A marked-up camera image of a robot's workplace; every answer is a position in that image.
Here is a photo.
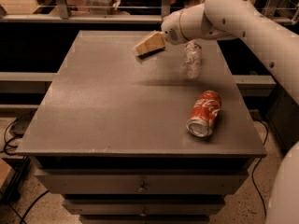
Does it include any metal railing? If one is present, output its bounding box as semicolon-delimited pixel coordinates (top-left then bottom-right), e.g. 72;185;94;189
0;0;299;25

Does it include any black cable right floor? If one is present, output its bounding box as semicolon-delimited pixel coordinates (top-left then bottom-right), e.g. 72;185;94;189
250;119;270;222

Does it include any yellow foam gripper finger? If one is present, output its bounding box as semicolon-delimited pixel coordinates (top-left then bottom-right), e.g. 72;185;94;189
134;31;166;56

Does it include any top drawer knob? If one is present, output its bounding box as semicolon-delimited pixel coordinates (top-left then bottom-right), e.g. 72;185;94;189
137;181;148;193

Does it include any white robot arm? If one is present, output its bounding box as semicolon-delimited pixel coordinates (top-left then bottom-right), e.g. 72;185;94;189
135;0;299;224

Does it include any black rxbar chocolate bar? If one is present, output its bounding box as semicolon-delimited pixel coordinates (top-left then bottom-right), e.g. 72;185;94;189
137;48;165;60

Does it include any red coca-cola can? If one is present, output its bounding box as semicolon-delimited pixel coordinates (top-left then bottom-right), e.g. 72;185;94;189
186;91;221;137

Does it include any black bag behind rail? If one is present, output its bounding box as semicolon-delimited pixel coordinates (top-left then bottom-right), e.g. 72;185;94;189
118;0;188;15

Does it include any black cables left floor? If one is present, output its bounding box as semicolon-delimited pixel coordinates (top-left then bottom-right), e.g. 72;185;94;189
2;109;37;157

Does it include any grey drawer cabinet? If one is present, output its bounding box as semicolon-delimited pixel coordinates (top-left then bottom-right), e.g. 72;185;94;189
18;31;265;224

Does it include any crushed clear plastic bottle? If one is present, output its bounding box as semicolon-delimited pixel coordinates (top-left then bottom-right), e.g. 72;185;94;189
180;40;202;80

